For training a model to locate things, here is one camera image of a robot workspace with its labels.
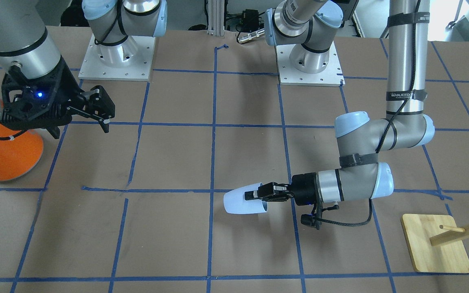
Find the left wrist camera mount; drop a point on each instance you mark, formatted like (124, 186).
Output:
(314, 219)

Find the aluminium frame post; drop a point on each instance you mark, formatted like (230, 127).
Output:
(215, 14)

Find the white paper cup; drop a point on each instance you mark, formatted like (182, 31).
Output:
(235, 202)

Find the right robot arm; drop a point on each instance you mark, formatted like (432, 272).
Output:
(25, 38)

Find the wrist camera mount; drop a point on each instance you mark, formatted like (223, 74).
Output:
(314, 219)
(36, 103)

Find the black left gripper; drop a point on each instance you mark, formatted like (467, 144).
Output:
(304, 188)

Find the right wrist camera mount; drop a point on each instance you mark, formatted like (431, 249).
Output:
(36, 103)

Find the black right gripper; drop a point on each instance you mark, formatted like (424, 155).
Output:
(68, 90)

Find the wooden cup rack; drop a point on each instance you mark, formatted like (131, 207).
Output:
(435, 243)

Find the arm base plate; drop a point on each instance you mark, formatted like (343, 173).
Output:
(297, 66)
(129, 61)

